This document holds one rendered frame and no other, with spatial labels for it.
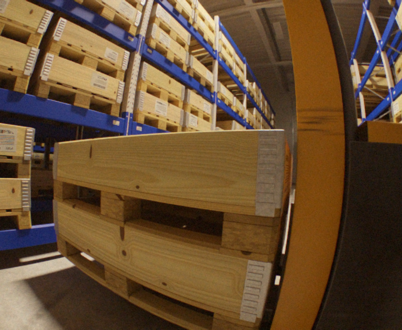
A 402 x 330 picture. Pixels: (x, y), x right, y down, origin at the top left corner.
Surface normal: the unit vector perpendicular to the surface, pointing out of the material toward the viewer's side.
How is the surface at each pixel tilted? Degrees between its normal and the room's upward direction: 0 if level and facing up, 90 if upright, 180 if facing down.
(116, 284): 90
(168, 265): 90
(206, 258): 90
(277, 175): 90
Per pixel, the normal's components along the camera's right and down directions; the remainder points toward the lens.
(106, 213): -0.45, -0.04
